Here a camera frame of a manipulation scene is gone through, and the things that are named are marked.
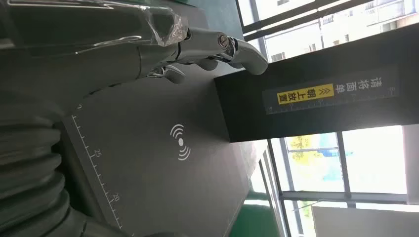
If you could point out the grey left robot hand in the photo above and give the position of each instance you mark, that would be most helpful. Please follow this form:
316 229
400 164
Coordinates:
82 49

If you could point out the black inbound scanner machine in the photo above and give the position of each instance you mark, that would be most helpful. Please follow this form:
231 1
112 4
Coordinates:
163 183

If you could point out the yellow black label sticker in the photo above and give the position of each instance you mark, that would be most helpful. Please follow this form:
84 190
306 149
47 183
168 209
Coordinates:
327 93

